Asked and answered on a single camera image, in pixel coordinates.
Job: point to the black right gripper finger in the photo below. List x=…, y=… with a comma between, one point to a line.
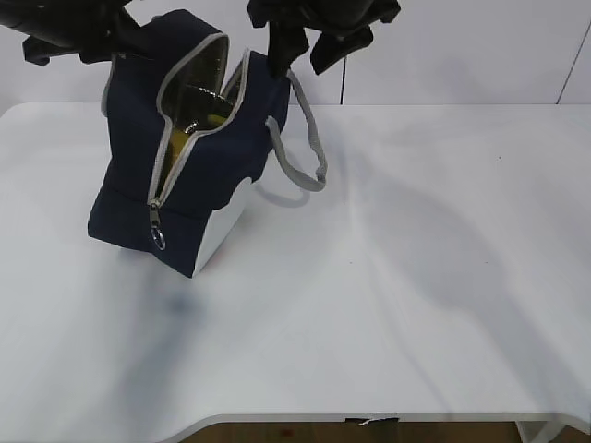
x=329, y=49
x=286, y=44

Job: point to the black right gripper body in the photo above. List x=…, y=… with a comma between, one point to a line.
x=335, y=17

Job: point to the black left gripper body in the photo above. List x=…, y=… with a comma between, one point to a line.
x=61, y=31

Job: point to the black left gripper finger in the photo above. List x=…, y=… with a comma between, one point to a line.
x=128, y=37

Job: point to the yellow banana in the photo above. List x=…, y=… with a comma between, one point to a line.
x=181, y=132

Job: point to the navy blue lunch bag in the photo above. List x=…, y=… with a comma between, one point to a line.
x=183, y=223

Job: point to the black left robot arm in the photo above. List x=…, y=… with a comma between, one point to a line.
x=13, y=12

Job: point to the black tape on table edge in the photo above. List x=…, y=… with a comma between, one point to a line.
x=363, y=421

